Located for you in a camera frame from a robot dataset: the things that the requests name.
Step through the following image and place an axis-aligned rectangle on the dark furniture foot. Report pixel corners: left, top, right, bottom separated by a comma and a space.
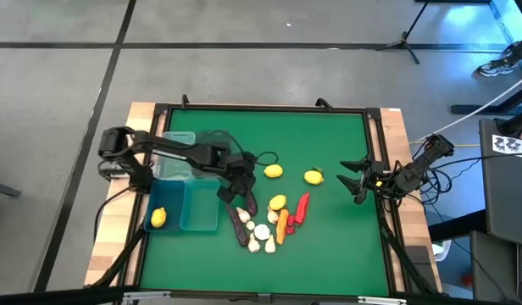
0, 179, 23, 198

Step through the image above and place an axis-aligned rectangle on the small white object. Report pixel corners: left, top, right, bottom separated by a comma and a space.
431, 240, 453, 262

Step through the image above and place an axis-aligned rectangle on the person's leg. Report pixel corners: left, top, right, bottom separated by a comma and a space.
504, 40, 522, 67

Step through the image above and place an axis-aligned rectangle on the orange carrot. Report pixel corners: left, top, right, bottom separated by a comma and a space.
275, 208, 290, 246

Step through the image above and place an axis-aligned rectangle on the purple eggplant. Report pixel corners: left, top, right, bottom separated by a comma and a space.
245, 192, 259, 218
225, 202, 250, 248

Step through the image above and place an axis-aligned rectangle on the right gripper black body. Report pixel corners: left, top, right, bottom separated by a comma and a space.
354, 160, 393, 206

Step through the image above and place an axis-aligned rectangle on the person's shoe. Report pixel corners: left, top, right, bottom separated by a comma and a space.
475, 58, 516, 79

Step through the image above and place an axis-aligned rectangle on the black arm base cable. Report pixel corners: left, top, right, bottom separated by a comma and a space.
93, 186, 131, 243

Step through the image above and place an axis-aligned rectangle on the blue plastic bin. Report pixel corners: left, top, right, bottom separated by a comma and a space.
143, 180, 186, 233

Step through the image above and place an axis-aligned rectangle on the white paper number tag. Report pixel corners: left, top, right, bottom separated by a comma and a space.
491, 133, 522, 159

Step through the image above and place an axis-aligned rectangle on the long red pepper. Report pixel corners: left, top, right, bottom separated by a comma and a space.
293, 191, 311, 226

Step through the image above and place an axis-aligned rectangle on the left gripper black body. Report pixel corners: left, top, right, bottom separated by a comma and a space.
225, 151, 258, 196

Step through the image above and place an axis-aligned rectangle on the dark grey box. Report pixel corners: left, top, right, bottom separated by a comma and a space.
469, 230, 522, 305

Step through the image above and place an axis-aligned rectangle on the black cable bundle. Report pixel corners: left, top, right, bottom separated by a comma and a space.
408, 154, 499, 213

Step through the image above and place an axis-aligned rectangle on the dark grey cabinet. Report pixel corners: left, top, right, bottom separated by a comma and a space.
478, 117, 522, 247

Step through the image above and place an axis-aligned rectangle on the black diagonal frame strut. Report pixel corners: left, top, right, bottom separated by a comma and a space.
379, 207, 438, 296
91, 226, 147, 289

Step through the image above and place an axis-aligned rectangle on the black table frame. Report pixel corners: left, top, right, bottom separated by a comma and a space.
116, 101, 410, 297

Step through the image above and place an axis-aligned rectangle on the clear plastic bin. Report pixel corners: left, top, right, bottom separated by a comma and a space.
153, 130, 197, 182

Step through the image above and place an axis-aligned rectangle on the black desk leg bar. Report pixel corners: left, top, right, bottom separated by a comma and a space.
428, 209, 486, 242
450, 82, 522, 116

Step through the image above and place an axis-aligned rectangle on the white cable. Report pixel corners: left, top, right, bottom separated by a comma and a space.
408, 70, 522, 145

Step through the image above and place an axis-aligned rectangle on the silver metal bracket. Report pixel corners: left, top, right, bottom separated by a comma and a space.
122, 290, 172, 304
357, 296, 408, 305

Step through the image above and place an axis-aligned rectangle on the dark grey plastic bin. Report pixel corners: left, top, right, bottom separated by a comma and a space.
196, 130, 236, 181

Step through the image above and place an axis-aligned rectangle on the teal plastic bin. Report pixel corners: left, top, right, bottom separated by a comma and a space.
180, 178, 221, 232

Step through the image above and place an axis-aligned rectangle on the black frame crossbar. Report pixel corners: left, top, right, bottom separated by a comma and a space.
0, 284, 522, 305

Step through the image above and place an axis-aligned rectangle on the green table mat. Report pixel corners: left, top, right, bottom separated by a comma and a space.
140, 108, 392, 297

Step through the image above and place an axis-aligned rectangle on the black tripod stand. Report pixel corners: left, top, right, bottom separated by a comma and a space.
374, 0, 434, 65

